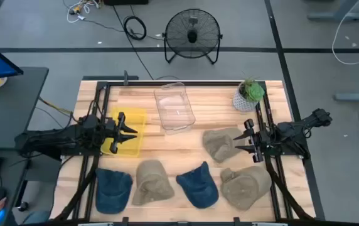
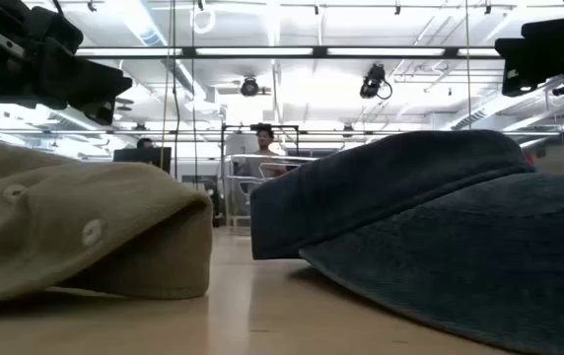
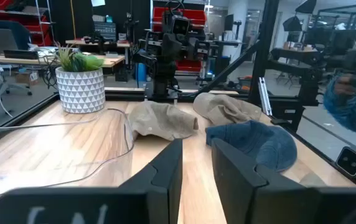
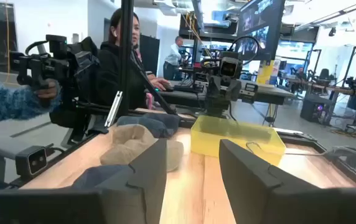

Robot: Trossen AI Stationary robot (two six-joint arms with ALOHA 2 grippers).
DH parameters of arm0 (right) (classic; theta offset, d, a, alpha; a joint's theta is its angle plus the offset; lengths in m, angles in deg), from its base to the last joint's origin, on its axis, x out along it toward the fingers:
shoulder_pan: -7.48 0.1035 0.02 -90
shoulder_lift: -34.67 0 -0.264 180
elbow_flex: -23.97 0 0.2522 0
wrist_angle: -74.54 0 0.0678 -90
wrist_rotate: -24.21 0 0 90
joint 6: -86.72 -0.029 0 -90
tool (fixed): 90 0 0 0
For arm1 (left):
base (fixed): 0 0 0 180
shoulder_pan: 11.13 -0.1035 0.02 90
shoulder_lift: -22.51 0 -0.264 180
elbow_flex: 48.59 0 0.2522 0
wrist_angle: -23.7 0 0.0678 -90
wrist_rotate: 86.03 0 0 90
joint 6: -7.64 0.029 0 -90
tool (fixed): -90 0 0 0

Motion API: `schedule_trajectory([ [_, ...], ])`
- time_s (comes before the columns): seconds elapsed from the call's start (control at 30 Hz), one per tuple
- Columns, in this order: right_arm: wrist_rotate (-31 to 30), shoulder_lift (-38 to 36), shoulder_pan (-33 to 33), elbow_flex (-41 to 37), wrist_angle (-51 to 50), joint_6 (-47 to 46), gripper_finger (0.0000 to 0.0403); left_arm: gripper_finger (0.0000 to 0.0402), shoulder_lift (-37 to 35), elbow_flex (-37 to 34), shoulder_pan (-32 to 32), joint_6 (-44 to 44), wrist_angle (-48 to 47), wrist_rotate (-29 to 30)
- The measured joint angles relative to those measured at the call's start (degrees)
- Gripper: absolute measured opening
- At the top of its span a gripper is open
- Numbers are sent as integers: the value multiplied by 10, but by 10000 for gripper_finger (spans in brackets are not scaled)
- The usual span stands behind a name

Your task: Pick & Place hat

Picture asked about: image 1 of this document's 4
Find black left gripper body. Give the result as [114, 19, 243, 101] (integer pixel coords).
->
[105, 112, 127, 154]

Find khaki cap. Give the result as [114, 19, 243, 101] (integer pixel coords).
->
[219, 165, 273, 211]
[131, 159, 176, 207]
[202, 127, 246, 164]

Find potted green succulent plant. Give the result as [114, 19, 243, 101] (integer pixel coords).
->
[232, 77, 265, 113]

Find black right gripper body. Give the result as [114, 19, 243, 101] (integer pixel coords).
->
[244, 118, 265, 163]

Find black floor fan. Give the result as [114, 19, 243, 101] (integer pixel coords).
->
[162, 8, 223, 65]

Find dark grey desk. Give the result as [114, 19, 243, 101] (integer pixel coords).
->
[0, 66, 50, 150]

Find white cable bundle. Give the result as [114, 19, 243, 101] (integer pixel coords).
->
[62, 0, 101, 24]

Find grey desk leg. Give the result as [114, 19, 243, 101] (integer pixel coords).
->
[306, 0, 359, 23]
[333, 90, 359, 103]

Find blue denim cap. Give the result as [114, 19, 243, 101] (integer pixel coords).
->
[95, 168, 134, 215]
[175, 161, 220, 210]

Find yellow translucent plastic bin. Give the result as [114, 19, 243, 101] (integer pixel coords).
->
[100, 106, 148, 158]

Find coiled black cable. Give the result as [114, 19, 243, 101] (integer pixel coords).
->
[112, 5, 154, 80]

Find black aluminium table frame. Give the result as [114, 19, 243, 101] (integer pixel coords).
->
[50, 80, 317, 226]

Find long white cable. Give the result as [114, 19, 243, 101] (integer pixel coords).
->
[331, 0, 359, 66]

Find clear plastic bin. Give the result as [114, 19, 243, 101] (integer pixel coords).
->
[153, 82, 196, 136]

